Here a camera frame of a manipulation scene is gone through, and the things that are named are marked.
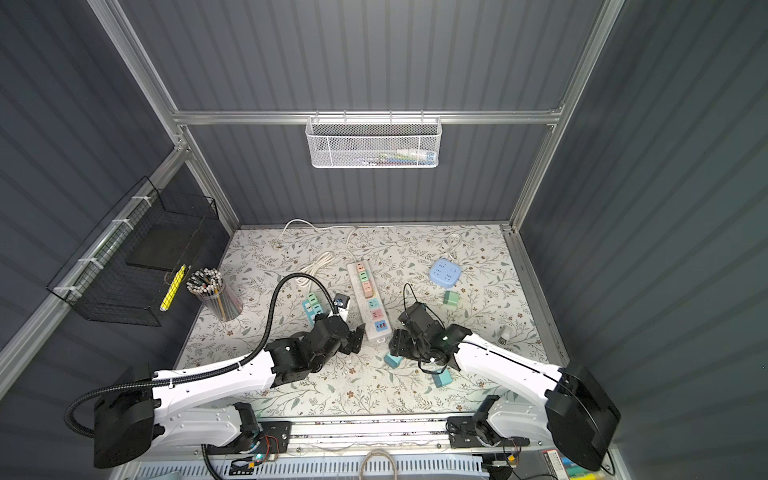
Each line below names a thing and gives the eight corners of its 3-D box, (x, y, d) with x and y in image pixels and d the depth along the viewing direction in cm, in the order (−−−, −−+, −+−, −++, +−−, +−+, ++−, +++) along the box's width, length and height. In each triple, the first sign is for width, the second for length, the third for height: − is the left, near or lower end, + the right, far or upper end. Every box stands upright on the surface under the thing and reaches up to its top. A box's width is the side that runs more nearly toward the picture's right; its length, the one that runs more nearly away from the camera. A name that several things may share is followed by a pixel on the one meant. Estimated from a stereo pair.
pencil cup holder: (213, 321, 97) (182, 291, 82) (222, 299, 102) (194, 267, 88) (238, 321, 96) (211, 291, 82) (246, 299, 102) (222, 267, 88)
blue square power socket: (430, 287, 104) (431, 282, 102) (428, 264, 111) (428, 258, 109) (461, 287, 104) (463, 282, 102) (457, 263, 111) (458, 258, 109)
